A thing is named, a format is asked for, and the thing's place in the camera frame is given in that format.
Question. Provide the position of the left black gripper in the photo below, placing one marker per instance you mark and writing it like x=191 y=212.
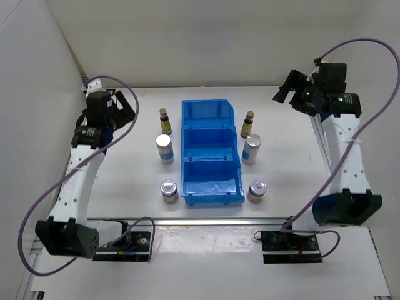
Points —
x=125 y=109

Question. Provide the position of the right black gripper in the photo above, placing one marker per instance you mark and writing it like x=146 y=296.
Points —
x=294 y=80

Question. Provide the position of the tall silver-capped shaker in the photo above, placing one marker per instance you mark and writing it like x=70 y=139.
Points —
x=165 y=148
x=250 y=149

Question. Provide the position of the short spice jar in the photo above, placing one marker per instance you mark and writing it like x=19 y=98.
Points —
x=169 y=191
x=256 y=191

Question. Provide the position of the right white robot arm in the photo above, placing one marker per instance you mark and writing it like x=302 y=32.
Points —
x=350 y=201

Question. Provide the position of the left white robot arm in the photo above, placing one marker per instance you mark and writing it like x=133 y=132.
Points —
x=66 y=231

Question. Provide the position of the left small brown sauce bottle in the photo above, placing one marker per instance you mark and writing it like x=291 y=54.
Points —
x=165 y=124

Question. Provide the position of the small brown sauce bottle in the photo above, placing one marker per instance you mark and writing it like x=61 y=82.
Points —
x=165 y=124
x=247 y=124

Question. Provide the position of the right small brown sauce bottle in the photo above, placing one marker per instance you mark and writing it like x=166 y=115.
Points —
x=247 y=124

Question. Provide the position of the blue near storage bin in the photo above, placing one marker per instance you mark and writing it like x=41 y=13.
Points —
x=211 y=182

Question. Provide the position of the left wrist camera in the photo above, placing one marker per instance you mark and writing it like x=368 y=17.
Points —
x=93 y=86

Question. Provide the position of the right aluminium frame rail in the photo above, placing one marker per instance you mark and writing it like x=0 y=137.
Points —
x=322 y=142

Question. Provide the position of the aluminium frame rail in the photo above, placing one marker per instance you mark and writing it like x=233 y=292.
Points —
x=322 y=142
x=241 y=221
x=25 y=291

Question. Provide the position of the front aluminium frame rail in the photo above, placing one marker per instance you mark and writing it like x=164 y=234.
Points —
x=241 y=221

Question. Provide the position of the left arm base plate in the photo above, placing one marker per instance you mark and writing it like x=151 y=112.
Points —
x=135 y=247

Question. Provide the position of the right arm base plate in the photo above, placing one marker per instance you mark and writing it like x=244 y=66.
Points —
x=284 y=248

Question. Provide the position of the left aluminium frame rail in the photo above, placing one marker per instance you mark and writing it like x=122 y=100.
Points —
x=25 y=291

